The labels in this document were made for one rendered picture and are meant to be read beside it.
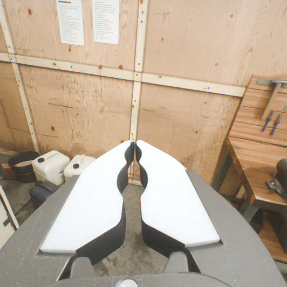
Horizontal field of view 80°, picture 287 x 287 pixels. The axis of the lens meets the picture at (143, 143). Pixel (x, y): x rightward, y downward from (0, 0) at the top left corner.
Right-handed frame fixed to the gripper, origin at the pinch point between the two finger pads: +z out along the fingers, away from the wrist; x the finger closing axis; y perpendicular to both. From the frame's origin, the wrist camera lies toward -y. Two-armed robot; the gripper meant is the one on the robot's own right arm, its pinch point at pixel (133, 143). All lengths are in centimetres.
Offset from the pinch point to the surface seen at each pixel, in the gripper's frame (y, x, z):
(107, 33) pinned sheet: -12, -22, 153
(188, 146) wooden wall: 86, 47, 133
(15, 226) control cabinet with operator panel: 87, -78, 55
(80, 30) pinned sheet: -15, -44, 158
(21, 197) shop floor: 129, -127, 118
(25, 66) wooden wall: 12, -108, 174
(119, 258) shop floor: 144, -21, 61
